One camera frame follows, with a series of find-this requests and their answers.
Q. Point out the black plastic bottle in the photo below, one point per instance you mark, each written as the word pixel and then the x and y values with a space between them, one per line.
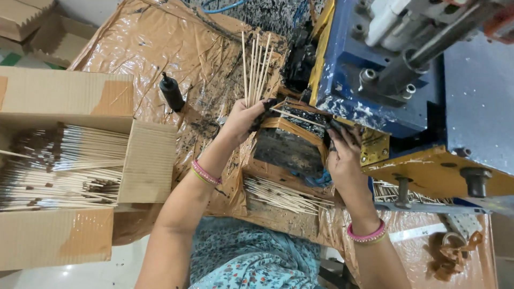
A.
pixel 172 93

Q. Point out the pink bangles on right wrist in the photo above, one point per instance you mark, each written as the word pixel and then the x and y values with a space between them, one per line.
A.
pixel 367 235

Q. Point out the pink bangles on wrist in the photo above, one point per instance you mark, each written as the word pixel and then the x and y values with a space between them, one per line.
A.
pixel 367 235
pixel 204 173

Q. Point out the pink bangles on left wrist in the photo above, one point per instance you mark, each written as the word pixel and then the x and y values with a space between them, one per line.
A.
pixel 204 173

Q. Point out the folded cardboard boxes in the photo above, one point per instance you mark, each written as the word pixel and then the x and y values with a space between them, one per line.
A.
pixel 36 28

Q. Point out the bundle of bare bamboo sticks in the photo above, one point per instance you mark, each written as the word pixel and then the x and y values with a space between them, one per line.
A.
pixel 256 70

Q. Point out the pile of coated incense sticks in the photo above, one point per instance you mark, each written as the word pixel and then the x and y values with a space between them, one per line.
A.
pixel 60 168

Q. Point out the large open cardboard box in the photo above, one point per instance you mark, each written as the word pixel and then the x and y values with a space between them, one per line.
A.
pixel 68 168

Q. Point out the blue floral dress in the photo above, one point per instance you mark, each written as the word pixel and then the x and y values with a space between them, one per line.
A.
pixel 253 257

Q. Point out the heap of loose bamboo sticks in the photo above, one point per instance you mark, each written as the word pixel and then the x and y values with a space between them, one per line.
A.
pixel 285 196

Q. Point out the single bamboo stick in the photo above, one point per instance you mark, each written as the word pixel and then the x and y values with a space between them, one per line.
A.
pixel 299 117

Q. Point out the person's right fingers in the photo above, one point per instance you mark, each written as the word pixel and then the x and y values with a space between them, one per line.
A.
pixel 339 132

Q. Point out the lump of black incense paste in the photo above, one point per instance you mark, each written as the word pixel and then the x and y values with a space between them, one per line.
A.
pixel 299 60

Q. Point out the brown plastic sheet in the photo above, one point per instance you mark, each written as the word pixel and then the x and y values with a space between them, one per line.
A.
pixel 160 60

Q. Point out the person's right hand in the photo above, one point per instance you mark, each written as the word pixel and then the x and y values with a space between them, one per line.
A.
pixel 345 160

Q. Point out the scattered sticks under machine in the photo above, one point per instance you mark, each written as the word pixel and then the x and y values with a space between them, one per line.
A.
pixel 401 194

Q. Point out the person's left hand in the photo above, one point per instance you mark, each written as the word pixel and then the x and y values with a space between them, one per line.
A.
pixel 241 120

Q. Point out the crumpled brown tape roll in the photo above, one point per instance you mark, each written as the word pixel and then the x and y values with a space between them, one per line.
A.
pixel 451 255

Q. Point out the blue incense making machine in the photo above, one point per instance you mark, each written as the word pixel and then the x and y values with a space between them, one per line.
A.
pixel 421 92

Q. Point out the steel ruler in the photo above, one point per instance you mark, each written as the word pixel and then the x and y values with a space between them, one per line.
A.
pixel 417 232

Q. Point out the wooden stick feeder tray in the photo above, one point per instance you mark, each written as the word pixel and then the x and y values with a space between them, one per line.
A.
pixel 289 144

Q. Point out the blue cloth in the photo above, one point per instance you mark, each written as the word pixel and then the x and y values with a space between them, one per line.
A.
pixel 317 178

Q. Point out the perforated metal bracket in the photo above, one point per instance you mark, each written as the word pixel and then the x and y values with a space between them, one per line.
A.
pixel 461 224

